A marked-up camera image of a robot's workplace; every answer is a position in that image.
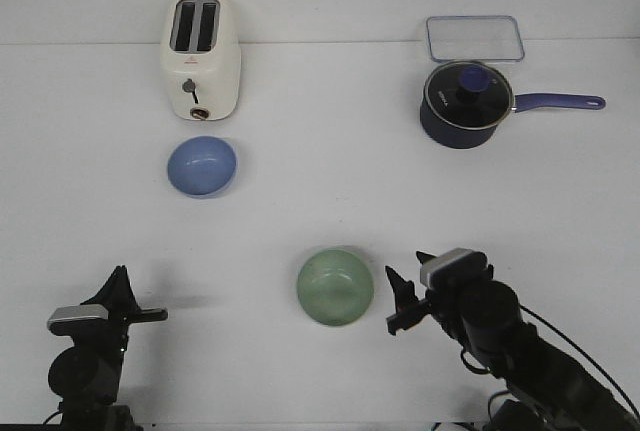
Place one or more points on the green bowl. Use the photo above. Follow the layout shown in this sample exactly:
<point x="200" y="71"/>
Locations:
<point x="335" y="287"/>

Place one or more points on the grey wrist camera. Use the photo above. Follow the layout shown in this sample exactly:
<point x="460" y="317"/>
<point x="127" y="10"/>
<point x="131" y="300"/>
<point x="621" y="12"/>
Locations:
<point x="453" y="268"/>
<point x="70" y="320"/>

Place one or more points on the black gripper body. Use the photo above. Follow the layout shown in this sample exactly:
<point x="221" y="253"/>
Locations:
<point x="112" y="335"/>
<point x="437" y="303"/>

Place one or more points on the blue bowl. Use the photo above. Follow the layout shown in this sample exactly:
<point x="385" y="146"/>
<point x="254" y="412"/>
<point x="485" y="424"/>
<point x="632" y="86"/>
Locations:
<point x="202" y="166"/>

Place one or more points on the cream two-slot toaster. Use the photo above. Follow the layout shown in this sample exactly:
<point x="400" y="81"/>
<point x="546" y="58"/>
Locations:
<point x="201" y="59"/>

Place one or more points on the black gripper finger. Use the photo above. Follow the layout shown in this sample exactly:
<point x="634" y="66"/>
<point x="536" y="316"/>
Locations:
<point x="424" y="258"/>
<point x="405" y="299"/>
<point x="116" y="293"/>

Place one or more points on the clear container with blue rim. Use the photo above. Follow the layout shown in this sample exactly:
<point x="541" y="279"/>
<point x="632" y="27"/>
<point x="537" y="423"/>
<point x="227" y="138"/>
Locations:
<point x="486" y="38"/>

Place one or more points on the dark blue saucepan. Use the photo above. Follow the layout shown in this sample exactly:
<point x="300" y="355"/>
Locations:
<point x="453" y="137"/>

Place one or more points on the glass pot lid blue knob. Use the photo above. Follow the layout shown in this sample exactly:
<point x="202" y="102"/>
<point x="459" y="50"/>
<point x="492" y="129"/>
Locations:
<point x="469" y="95"/>

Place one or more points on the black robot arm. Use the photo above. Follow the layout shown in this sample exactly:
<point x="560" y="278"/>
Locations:
<point x="87" y="375"/>
<point x="548" y="389"/>

